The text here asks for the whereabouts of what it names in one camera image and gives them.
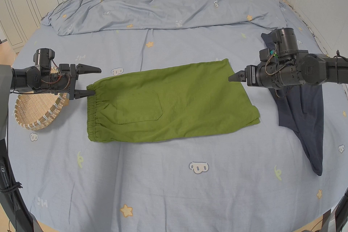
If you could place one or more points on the pale blue quilt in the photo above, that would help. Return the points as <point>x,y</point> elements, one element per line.
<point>163,10</point>

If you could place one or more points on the green shorts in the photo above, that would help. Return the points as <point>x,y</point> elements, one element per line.
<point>190,100</point>

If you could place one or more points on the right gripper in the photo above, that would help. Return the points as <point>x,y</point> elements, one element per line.
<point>265,77</point>

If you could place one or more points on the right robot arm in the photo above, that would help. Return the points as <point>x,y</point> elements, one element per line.
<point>312,70</point>

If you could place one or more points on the dark blue garment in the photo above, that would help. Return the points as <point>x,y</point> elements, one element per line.
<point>307,122</point>

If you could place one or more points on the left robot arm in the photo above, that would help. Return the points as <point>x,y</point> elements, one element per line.
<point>24,78</point>

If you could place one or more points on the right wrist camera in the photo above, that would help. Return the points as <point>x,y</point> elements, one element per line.
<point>266,54</point>

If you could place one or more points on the bed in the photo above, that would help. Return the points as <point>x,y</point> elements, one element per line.
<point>163,176</point>

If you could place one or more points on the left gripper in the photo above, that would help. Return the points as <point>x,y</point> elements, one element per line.
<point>72,84</point>

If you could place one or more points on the round woven basket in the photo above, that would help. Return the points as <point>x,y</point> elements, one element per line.
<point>32,112</point>

